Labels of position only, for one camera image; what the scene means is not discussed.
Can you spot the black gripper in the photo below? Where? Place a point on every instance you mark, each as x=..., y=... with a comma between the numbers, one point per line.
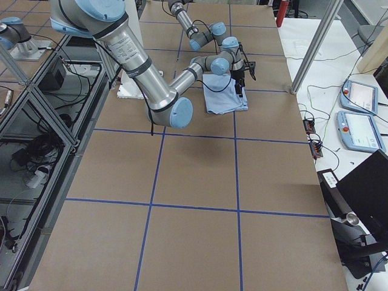
x=238, y=74

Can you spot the near teach pendant tablet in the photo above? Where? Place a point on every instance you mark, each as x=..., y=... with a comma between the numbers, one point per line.
x=359, y=132

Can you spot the light blue t-shirt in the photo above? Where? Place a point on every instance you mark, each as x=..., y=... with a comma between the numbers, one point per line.
x=220, y=95

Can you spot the far teach pendant tablet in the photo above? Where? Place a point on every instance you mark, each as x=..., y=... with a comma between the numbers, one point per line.
x=359, y=97

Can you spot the aluminium frame post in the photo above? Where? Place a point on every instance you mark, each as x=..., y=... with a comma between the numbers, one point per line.
x=318, y=38

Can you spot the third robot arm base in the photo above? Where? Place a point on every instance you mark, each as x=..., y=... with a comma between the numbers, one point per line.
x=22, y=46

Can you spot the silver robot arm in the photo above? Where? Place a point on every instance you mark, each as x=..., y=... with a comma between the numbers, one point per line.
x=197, y=27
x=108, y=22

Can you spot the red cylinder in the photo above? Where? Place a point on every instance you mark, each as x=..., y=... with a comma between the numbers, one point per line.
x=283, y=6

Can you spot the teach pendant tablet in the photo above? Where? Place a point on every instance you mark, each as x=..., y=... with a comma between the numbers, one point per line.
x=359, y=132
x=359, y=97

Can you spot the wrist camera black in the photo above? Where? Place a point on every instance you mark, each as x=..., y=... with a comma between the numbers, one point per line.
x=250, y=67

